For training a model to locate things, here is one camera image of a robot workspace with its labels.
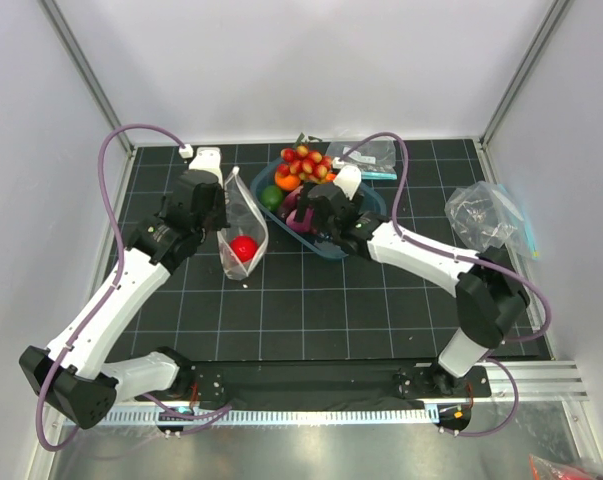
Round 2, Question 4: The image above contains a clear dotted zip bag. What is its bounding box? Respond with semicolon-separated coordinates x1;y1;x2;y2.
217;166;269;281

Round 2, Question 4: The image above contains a red apple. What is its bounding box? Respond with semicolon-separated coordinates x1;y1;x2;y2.
230;235;259;263

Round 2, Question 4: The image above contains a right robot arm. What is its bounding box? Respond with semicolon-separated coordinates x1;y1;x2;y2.
295;182;530;396

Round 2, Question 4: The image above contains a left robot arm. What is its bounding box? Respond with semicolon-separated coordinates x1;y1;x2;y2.
19;167;228;429

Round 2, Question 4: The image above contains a flat zip bag blue zipper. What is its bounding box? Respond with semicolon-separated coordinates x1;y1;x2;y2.
326;139;397;180

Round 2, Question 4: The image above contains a crumpled clear zip bag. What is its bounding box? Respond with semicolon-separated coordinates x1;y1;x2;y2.
444;181;539;260

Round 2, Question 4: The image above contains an orange fruit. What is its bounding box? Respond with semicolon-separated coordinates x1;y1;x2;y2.
274;173;302;192

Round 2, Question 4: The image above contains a green lime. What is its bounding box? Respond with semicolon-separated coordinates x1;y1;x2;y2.
260;185;285;212

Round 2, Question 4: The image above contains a blue plastic basket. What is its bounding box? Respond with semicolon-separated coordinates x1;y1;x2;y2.
250;158;388;260

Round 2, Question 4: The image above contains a red cherry bunch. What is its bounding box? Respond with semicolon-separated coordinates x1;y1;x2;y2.
274;144;336;184

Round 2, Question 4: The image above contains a red packaged item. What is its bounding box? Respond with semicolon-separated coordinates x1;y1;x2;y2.
529;454;603;480

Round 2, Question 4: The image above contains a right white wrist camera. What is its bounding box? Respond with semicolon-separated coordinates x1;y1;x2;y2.
332;157;362;200

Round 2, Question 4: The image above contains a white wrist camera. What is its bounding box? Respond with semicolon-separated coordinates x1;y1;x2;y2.
332;157;362;200
178;144;222;180

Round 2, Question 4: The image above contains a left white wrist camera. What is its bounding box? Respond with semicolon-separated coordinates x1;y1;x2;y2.
178;144;222;180

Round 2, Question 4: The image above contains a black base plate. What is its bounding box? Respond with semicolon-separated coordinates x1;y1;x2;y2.
194;359;492;412

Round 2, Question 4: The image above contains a perforated metal rail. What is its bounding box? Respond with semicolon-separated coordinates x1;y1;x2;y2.
98;405;439;428

